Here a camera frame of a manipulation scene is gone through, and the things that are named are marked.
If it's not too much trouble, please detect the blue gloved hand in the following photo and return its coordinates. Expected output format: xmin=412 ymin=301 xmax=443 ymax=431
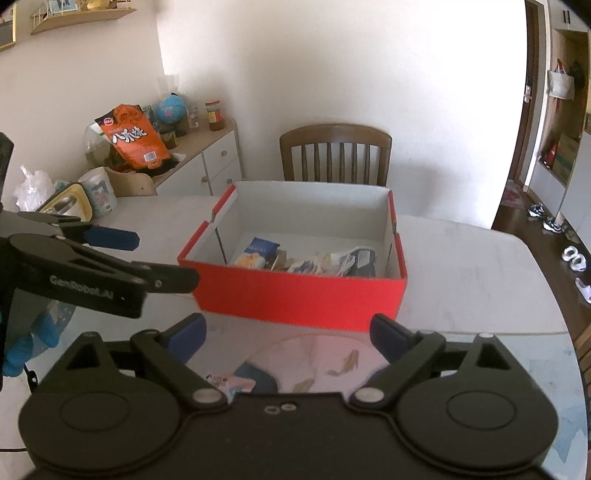
xmin=2 ymin=310 xmax=60 ymax=377

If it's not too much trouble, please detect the white printed cup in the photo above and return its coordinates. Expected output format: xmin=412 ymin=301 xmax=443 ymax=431
xmin=78 ymin=167 xmax=117 ymax=218

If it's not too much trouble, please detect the yellow grey appliance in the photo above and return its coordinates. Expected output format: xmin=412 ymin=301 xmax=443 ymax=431
xmin=37 ymin=183 xmax=93 ymax=222

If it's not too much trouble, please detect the wooden basket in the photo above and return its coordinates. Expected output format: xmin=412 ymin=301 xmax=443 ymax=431
xmin=105 ymin=167 xmax=157 ymax=198

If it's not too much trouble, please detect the white plastic bag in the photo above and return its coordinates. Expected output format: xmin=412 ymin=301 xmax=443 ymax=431
xmin=13 ymin=165 xmax=55 ymax=212

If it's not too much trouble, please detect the pink white snack packet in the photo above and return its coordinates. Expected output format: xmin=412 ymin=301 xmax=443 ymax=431
xmin=205 ymin=373 xmax=256 ymax=399

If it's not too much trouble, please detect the orange snack bag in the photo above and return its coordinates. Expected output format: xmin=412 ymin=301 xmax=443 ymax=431
xmin=95 ymin=104 xmax=177 ymax=176

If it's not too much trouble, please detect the white sideboard cabinet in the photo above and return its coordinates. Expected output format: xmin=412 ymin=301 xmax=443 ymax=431
xmin=153 ymin=118 xmax=243 ymax=197

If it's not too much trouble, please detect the blue snack packet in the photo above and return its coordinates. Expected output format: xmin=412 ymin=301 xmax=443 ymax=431
xmin=232 ymin=237 xmax=280 ymax=270

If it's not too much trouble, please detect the blue globe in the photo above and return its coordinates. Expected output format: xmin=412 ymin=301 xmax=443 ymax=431
xmin=155 ymin=93 xmax=186 ymax=125

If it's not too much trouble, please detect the jar with red lid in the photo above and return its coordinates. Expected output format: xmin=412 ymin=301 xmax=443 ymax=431
xmin=205 ymin=100 xmax=225 ymax=131

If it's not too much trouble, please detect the red cardboard box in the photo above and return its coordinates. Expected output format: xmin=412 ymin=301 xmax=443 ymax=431
xmin=178 ymin=181 xmax=408 ymax=332

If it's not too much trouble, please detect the sneaker on floor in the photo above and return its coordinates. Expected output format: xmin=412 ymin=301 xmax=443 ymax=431
xmin=528 ymin=203 xmax=546 ymax=218

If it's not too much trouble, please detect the white slipper on floor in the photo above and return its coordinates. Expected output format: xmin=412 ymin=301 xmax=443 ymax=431
xmin=561 ymin=246 xmax=587 ymax=272

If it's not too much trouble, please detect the brown wooden chair behind table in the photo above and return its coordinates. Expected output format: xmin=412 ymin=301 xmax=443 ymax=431
xmin=280 ymin=123 xmax=393 ymax=187

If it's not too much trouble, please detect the white tote bag hanging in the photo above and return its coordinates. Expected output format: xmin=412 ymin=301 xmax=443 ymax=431
xmin=547 ymin=59 xmax=575 ymax=101

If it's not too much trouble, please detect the white wall cabinet unit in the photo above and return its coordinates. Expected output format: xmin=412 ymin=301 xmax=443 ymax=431
xmin=526 ymin=0 xmax=591 ymax=227

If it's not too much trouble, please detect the wooden wall shelf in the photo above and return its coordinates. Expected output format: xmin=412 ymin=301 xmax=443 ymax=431
xmin=30 ymin=1 xmax=136 ymax=35

